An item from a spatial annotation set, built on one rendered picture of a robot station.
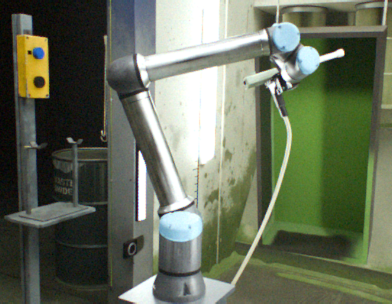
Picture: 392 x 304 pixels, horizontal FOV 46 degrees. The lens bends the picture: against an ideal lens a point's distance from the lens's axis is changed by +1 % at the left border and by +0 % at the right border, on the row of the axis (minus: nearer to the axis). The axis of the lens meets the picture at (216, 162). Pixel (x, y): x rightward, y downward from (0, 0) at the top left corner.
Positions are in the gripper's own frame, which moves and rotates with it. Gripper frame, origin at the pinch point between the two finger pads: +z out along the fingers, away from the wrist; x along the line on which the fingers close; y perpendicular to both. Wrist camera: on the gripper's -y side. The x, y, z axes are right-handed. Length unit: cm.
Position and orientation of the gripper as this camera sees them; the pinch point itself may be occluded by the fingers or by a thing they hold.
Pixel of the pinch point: (272, 82)
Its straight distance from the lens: 204.0
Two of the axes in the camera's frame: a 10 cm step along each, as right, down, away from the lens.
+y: 3.6, 9.3, -0.2
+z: -2.3, 1.2, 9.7
